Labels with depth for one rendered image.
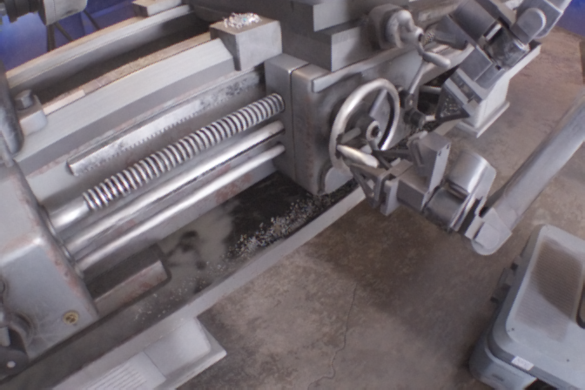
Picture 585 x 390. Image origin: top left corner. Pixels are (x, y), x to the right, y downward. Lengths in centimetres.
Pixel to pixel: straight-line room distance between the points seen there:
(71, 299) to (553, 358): 106
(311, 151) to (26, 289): 59
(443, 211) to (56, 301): 62
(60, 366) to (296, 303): 78
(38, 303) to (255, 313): 82
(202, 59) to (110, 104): 20
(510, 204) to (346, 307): 81
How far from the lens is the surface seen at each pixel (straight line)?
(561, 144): 71
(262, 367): 124
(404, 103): 95
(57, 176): 75
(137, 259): 92
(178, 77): 75
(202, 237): 101
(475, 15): 64
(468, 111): 65
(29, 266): 63
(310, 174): 86
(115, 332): 91
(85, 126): 70
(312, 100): 76
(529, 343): 110
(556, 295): 122
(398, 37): 80
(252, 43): 80
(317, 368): 123
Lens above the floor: 114
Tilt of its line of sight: 39 degrees down
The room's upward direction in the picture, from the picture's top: 3 degrees counter-clockwise
